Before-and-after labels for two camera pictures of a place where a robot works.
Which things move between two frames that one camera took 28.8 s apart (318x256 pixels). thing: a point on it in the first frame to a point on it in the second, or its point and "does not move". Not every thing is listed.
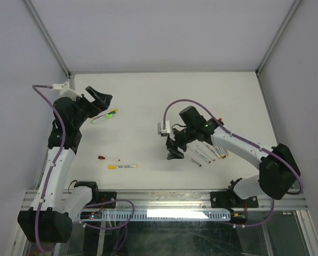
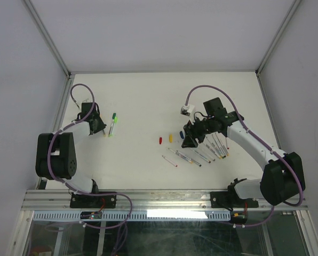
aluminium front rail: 188,199 does not move
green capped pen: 109,113 to 113,117
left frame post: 47,38 does not move
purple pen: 200,155 does not move
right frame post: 286,20 does not move
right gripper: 173,145 to 190,129
